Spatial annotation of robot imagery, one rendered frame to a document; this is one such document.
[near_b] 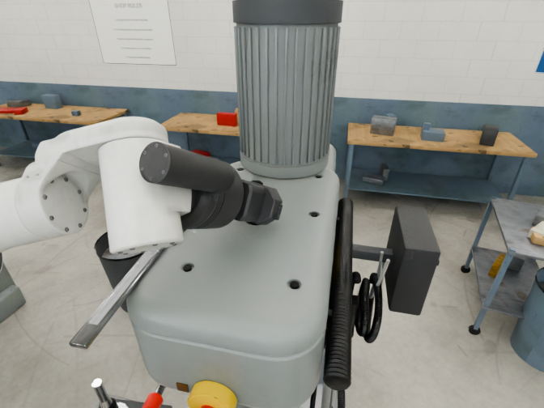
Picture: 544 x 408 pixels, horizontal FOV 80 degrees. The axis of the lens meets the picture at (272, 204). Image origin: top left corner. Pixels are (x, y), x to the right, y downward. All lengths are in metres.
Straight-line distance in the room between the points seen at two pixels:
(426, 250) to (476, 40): 4.18
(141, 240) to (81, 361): 2.69
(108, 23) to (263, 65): 5.17
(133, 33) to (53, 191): 5.21
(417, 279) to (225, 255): 0.53
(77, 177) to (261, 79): 0.36
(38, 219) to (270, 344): 0.26
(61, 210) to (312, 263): 0.30
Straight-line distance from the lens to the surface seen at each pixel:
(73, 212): 0.38
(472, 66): 4.89
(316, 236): 0.50
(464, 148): 4.26
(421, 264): 0.84
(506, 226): 2.95
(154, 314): 0.42
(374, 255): 0.92
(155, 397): 0.56
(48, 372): 3.02
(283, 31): 0.60
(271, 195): 0.45
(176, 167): 0.28
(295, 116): 0.63
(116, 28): 5.67
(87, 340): 0.40
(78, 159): 0.37
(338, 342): 0.48
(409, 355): 2.84
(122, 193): 0.31
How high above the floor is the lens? 2.18
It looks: 30 degrees down
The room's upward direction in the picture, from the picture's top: straight up
